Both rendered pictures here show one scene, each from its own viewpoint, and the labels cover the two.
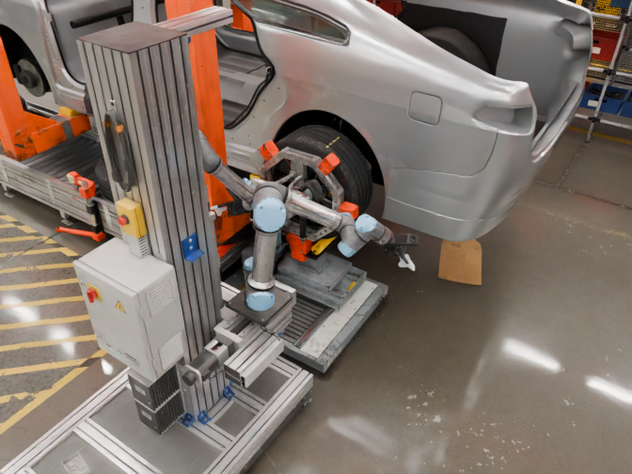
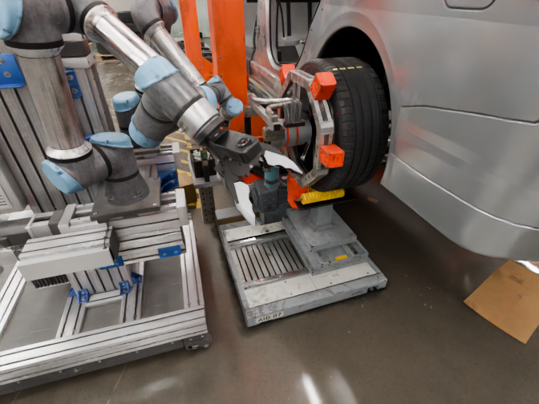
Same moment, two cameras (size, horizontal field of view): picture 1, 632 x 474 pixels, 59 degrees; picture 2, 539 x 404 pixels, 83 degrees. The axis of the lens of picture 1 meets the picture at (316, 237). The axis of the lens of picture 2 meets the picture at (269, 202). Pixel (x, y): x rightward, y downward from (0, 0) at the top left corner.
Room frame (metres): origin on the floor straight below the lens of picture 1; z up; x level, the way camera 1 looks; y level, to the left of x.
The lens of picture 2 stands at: (1.53, -0.75, 1.42)
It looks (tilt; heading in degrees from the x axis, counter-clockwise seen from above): 34 degrees down; 40
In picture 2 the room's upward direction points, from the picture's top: straight up
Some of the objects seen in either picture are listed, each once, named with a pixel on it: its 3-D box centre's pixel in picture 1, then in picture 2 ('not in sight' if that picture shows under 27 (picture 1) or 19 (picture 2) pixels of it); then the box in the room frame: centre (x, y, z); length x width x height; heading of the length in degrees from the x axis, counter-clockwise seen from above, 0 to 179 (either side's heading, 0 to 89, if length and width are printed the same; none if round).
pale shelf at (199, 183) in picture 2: not in sight; (203, 169); (2.66, 0.79, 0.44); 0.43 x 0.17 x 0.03; 58
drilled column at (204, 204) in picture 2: not in sight; (206, 195); (2.68, 0.82, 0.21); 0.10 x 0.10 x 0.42; 58
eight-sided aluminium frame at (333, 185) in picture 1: (300, 195); (301, 131); (2.78, 0.09, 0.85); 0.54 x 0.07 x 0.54; 58
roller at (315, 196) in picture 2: (325, 240); (322, 195); (2.80, -0.06, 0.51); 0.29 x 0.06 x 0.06; 148
